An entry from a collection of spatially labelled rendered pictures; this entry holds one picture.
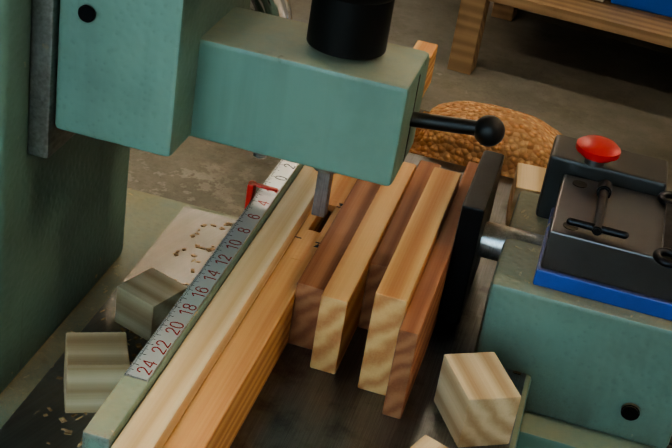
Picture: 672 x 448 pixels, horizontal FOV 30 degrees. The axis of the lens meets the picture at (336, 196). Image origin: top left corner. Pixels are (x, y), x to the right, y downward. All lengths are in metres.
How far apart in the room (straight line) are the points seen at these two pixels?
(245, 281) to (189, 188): 2.05
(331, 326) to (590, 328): 0.16
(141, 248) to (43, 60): 0.32
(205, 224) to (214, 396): 0.44
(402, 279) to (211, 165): 2.18
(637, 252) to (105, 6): 0.35
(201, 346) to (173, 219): 0.42
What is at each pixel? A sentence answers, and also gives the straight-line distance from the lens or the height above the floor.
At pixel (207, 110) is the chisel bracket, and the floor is 1.02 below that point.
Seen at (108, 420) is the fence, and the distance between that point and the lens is 0.65.
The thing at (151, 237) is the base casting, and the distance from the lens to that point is 1.09.
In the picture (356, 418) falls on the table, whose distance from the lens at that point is 0.76.
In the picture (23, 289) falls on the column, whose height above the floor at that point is 0.88.
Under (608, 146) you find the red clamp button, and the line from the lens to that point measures 0.86.
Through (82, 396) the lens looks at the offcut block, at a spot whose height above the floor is 0.81.
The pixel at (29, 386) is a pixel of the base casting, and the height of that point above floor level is 0.80.
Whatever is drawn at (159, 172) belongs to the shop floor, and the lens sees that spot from 2.87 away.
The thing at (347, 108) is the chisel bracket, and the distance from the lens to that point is 0.78.
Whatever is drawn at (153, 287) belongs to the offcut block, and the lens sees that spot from 0.97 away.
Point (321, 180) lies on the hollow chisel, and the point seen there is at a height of 0.98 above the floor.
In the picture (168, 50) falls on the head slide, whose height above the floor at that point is 1.07.
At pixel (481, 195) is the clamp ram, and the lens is 0.82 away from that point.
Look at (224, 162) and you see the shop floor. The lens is 2.94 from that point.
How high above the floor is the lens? 1.37
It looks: 29 degrees down
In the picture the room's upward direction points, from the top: 9 degrees clockwise
